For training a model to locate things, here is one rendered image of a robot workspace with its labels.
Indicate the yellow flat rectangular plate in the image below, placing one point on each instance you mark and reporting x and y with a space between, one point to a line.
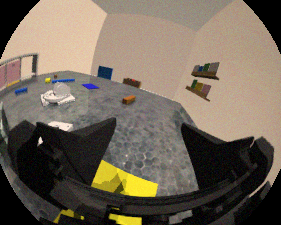
111 179

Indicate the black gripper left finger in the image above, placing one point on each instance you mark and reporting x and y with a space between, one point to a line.
83 148

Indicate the orange rectangular bar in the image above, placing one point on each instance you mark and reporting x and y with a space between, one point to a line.
128 100

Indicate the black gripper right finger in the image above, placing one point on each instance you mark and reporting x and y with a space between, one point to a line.
210 155

